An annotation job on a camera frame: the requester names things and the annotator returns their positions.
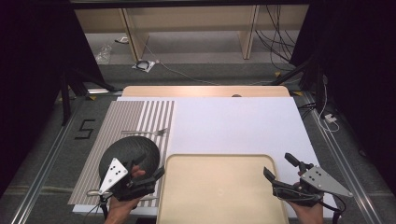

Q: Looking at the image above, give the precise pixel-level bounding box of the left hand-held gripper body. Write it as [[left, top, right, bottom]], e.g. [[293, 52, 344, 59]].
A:
[[98, 157, 157, 202]]

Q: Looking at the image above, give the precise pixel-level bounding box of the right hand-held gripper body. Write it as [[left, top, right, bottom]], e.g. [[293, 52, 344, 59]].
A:
[[271, 161, 355, 209]]

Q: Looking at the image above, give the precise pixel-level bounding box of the black textured plate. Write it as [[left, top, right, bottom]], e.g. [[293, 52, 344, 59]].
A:
[[98, 135, 162, 189]]

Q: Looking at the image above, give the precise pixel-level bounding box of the silver fork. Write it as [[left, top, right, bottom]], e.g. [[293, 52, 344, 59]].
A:
[[120, 127, 169, 137]]

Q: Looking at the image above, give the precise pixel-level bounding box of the beige plastic tray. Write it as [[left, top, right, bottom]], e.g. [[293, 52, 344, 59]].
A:
[[156, 153, 290, 224]]

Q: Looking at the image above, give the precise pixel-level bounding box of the person's left hand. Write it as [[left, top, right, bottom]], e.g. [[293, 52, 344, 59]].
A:
[[104, 164, 147, 224]]

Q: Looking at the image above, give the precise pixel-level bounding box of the person's right hand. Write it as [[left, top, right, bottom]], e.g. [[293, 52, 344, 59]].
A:
[[288, 199, 325, 224]]

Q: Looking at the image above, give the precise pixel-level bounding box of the grey striped placemat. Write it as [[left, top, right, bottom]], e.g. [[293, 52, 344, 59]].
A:
[[67, 100, 176, 209]]

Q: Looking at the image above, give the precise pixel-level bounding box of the white board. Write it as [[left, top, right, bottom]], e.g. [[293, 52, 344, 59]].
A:
[[72, 95, 339, 218]]

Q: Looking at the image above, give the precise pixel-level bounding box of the black tripod stand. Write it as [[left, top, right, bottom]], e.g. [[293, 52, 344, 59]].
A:
[[270, 55, 327, 114], [59, 65, 117, 126]]

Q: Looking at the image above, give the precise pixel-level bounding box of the clear plastic bag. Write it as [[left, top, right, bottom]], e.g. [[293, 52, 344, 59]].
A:
[[94, 44, 113, 65]]

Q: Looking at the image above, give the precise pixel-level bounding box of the black curtain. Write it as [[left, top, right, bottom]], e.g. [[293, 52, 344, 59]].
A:
[[0, 0, 106, 197], [290, 0, 396, 190]]

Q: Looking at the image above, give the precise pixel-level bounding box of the light wooden shelf unit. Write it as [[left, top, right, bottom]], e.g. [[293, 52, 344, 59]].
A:
[[74, 4, 310, 63]]

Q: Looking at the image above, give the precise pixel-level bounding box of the aluminium floor rail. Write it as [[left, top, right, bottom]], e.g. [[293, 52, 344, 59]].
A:
[[302, 92, 385, 224], [9, 102, 79, 224]]

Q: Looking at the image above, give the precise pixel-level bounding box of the right hand-held gripper cable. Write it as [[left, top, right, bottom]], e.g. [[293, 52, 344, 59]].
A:
[[320, 190, 347, 224]]

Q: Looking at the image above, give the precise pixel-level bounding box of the hand-held gripper cable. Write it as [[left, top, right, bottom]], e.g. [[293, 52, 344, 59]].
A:
[[320, 190, 347, 224], [83, 195, 110, 224]]

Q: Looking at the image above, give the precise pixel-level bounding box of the left hand-held gripper cable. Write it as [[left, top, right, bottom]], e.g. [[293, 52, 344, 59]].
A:
[[83, 195, 110, 224]]

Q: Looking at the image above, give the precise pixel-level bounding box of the black cable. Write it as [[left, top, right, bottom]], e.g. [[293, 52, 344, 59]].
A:
[[297, 102, 318, 119]]

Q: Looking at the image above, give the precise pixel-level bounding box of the white adapter cable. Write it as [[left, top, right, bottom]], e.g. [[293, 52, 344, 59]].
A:
[[317, 83, 341, 133]]

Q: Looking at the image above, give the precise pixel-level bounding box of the white packet with black cable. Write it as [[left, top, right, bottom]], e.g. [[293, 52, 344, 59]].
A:
[[131, 59, 156, 74]]

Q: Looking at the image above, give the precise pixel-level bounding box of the long white floor cable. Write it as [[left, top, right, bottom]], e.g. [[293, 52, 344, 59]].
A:
[[141, 41, 276, 87]]

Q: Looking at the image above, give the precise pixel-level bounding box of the bundle of black cables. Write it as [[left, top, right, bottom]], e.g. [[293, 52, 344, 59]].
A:
[[254, 4, 301, 72]]

